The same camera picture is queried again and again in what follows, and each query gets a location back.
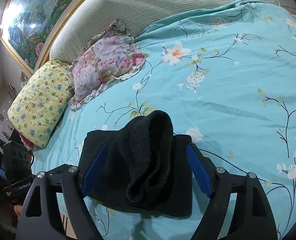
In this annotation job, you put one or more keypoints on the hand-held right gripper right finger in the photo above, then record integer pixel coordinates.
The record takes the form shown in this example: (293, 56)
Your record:
(197, 170)

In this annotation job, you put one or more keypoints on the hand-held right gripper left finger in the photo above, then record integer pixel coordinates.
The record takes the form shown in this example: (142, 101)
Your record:
(94, 170)

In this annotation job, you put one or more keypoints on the black pants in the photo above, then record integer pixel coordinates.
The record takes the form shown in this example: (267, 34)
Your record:
(143, 155)

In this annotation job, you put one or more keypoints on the pink ruffled cloth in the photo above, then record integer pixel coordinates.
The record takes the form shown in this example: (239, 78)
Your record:
(26, 140)

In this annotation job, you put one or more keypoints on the yellow printed pillow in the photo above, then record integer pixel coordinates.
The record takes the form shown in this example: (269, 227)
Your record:
(40, 100)

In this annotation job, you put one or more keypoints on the blue floral bedsheet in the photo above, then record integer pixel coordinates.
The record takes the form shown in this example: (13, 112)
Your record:
(225, 92)

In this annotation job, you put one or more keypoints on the pink floral pillow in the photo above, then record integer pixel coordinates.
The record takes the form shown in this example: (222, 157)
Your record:
(105, 60)

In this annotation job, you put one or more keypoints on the gold framed landscape painting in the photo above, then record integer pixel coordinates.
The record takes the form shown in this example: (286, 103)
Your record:
(38, 17)

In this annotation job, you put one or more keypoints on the white striped headboard cover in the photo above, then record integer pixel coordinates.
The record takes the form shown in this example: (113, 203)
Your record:
(138, 5)

